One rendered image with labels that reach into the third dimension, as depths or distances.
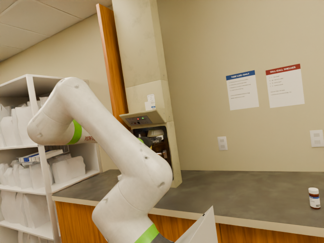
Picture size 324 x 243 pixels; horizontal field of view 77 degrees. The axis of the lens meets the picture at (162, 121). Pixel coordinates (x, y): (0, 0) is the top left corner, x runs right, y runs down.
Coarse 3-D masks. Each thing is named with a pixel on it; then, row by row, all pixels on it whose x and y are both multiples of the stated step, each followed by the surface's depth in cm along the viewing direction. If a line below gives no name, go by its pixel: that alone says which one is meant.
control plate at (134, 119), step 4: (140, 116) 142; (144, 116) 140; (128, 120) 149; (132, 120) 148; (136, 120) 146; (140, 120) 145; (144, 120) 144; (148, 120) 143; (132, 124) 152; (136, 124) 151; (140, 124) 149
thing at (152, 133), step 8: (144, 128) 151; (152, 128) 147; (160, 128) 144; (136, 136) 155; (144, 136) 152; (152, 136) 148; (160, 144) 146; (168, 144) 143; (160, 152) 146; (168, 152) 143; (168, 160) 144
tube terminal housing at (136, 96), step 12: (144, 84) 148; (156, 84) 143; (132, 96) 154; (144, 96) 149; (156, 96) 144; (168, 96) 149; (132, 108) 156; (144, 108) 150; (156, 108) 146; (168, 108) 147; (168, 120) 145; (168, 132) 143; (180, 180) 152
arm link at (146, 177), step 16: (64, 80) 69; (80, 80) 71; (64, 96) 67; (80, 96) 67; (48, 112) 69; (64, 112) 69; (80, 112) 65; (96, 112) 65; (96, 128) 63; (112, 128) 63; (112, 144) 61; (128, 144) 60; (144, 144) 63; (112, 160) 62; (128, 160) 58; (144, 160) 57; (160, 160) 59; (128, 176) 58; (144, 176) 55; (160, 176) 56; (128, 192) 56; (144, 192) 55; (160, 192) 56; (144, 208) 57
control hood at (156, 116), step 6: (162, 108) 140; (126, 114) 144; (132, 114) 142; (138, 114) 140; (144, 114) 139; (150, 114) 137; (156, 114) 136; (162, 114) 139; (150, 120) 142; (156, 120) 141; (162, 120) 139; (132, 126) 155
